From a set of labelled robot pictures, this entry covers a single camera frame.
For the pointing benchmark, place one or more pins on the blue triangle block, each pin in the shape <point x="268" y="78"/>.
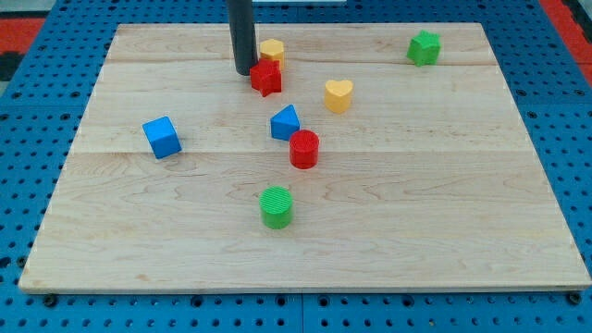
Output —
<point x="284" y="123"/>

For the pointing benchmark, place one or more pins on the green star block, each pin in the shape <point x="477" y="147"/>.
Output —
<point x="424" y="48"/>

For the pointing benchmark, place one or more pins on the light wooden board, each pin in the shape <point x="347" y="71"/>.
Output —
<point x="429" y="182"/>

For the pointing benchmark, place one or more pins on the red star block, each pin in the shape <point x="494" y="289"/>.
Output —
<point x="266" y="77"/>

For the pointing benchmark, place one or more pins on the blue cube block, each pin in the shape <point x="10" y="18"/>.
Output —
<point x="162" y="137"/>

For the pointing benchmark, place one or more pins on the yellow heart block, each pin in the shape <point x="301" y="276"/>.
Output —
<point x="338" y="95"/>

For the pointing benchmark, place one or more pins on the yellow hexagon block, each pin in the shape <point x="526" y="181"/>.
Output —
<point x="272" y="49"/>

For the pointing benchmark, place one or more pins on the green cylinder block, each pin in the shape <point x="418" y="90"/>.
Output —
<point x="276" y="207"/>

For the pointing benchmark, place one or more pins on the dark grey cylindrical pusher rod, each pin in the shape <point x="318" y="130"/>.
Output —
<point x="242" y="33"/>

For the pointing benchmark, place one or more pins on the red cylinder block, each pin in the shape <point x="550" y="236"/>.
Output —
<point x="304" y="145"/>

